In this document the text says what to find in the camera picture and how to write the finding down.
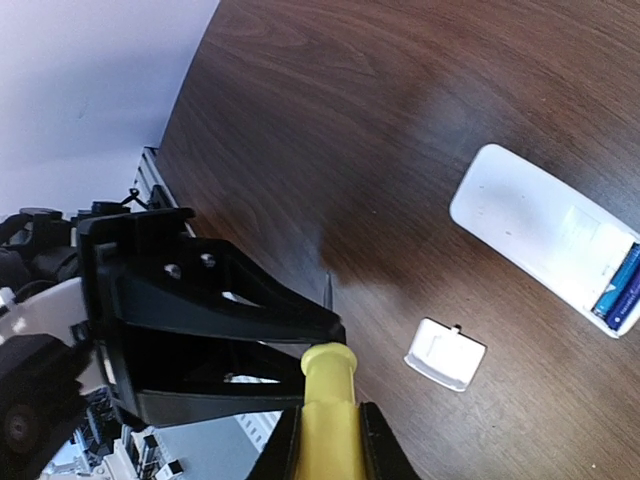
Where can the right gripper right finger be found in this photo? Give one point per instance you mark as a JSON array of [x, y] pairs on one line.
[[383, 456]]

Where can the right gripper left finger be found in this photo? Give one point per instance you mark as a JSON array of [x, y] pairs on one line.
[[278, 460]]

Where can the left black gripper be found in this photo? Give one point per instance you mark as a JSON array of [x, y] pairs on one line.
[[152, 291]]

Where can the yellow handled screwdriver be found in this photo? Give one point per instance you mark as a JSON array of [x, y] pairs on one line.
[[330, 443]]

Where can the white battery cover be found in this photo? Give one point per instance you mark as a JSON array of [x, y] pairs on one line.
[[444, 355]]

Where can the white remote control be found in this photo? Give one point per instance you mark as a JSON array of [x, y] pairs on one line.
[[558, 236]]

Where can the blue battery in remote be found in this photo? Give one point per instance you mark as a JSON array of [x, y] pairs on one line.
[[618, 282]]

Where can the purple battery in remote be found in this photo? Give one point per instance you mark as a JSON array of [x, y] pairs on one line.
[[623, 305]]

